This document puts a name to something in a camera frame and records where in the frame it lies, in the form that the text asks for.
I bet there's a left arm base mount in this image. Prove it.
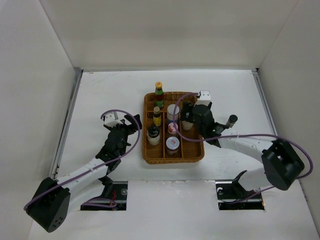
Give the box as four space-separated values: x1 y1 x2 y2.
80 176 129 211

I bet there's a small yellow label bottle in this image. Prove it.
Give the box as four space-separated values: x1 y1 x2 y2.
153 106 162 127

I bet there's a red sauce bottle yellow cap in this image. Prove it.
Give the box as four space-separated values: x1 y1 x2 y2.
154 81 164 109

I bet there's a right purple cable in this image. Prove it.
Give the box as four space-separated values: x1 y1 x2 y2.
173 91 315 203

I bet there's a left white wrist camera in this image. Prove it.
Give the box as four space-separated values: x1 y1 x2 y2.
100 111 122 128

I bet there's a white salt grinder black top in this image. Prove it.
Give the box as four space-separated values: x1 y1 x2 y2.
147 124 160 146

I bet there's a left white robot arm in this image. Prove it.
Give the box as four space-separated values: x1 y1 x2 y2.
23 109 142 233

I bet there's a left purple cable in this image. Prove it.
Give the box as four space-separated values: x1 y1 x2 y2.
23 109 143 212

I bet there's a tall blue label spice jar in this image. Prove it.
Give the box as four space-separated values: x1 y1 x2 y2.
166 104 180 124

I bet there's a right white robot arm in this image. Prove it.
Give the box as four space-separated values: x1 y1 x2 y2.
180 102 305 198

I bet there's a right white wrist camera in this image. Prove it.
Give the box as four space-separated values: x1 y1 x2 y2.
195 90 211 107

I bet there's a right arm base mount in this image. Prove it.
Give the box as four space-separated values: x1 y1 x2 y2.
215 170 265 211

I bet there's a purple cable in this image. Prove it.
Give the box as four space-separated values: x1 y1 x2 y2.
173 91 315 203
23 109 143 212

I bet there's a silver top pepper grinder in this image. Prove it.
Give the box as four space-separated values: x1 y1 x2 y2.
181 120 194 131

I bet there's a small dark spice jar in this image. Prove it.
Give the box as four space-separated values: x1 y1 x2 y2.
225 114 238 128

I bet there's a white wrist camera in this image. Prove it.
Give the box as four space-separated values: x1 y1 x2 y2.
195 90 211 107
100 111 122 128

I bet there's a pink lid spice jar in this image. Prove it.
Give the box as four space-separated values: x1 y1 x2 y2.
167 122 179 138

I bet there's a brown wicker divided basket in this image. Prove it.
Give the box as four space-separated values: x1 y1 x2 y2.
142 91 205 165

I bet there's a white lid round jar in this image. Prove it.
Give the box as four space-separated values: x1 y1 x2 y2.
165 136 180 157

